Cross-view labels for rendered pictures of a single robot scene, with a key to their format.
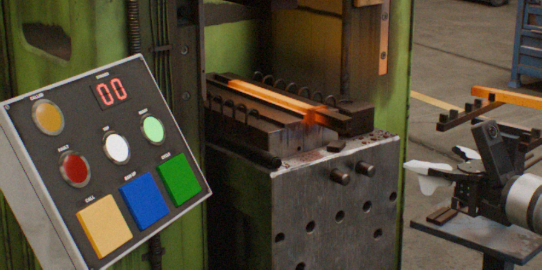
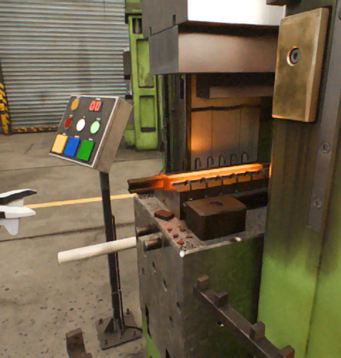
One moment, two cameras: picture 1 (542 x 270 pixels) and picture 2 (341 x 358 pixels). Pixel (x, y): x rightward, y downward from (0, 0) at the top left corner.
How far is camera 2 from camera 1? 2.08 m
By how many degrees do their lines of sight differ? 99
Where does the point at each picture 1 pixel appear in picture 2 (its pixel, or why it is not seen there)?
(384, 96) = (312, 260)
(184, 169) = (88, 148)
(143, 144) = (88, 130)
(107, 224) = (59, 143)
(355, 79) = (275, 206)
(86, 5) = not seen: hidden behind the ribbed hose
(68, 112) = (80, 106)
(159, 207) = (72, 152)
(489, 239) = not seen: outside the picture
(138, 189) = (72, 141)
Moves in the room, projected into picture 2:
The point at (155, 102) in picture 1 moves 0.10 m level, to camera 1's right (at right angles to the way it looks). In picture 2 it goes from (105, 118) to (91, 121)
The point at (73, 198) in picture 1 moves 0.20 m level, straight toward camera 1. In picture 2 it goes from (62, 130) to (15, 131)
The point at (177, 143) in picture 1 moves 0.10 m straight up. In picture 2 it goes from (98, 138) to (95, 111)
